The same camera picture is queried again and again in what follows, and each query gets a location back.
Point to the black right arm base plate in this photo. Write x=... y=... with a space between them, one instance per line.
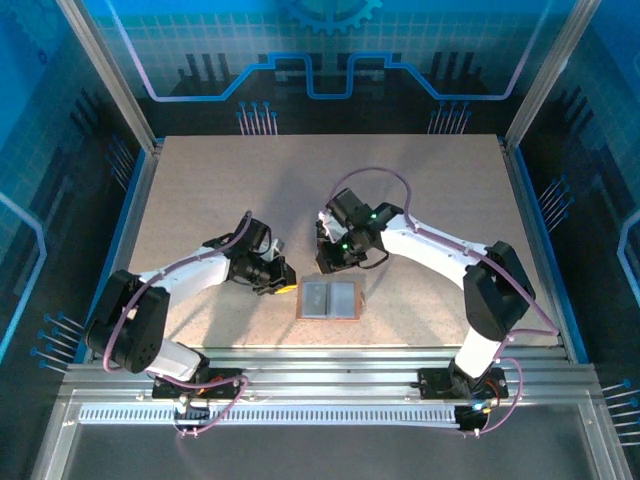
x=434 y=384

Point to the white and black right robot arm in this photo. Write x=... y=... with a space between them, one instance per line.
x=425 y=247

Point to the brown card holder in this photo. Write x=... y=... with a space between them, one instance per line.
x=345 y=300

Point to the aluminium front rail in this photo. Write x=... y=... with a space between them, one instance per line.
x=325 y=372

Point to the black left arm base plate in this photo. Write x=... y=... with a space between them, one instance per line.
x=230 y=387

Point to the black connector box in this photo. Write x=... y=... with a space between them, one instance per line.
x=199 y=414
x=470 y=420

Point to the aluminium corner post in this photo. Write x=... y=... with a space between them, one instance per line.
x=548 y=75
x=112 y=75

